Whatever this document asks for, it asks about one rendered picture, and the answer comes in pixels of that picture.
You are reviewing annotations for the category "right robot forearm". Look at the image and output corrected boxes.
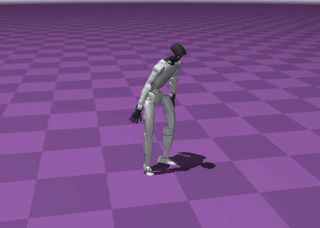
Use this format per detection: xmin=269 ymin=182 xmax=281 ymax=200
xmin=137 ymin=85 xmax=151 ymax=110

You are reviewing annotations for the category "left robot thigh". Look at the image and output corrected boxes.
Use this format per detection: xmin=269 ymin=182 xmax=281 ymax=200
xmin=159 ymin=94 xmax=176 ymax=135

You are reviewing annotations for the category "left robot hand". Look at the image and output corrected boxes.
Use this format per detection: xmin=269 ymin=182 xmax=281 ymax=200
xmin=170 ymin=94 xmax=176 ymax=108

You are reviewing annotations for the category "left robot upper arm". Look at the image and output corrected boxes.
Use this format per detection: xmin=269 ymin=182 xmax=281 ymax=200
xmin=170 ymin=61 xmax=182 ymax=84

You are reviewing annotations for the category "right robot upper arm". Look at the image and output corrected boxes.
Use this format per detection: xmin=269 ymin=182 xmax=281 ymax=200
xmin=144 ymin=63 xmax=165 ymax=92

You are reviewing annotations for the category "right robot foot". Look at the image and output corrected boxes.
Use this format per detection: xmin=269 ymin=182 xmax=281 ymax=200
xmin=143 ymin=164 xmax=154 ymax=176

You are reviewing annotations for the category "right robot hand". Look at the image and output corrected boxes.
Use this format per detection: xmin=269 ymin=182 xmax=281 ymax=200
xmin=129 ymin=105 xmax=143 ymax=123

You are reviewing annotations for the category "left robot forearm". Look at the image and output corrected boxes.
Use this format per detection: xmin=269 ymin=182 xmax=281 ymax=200
xmin=169 ymin=82 xmax=177 ymax=98

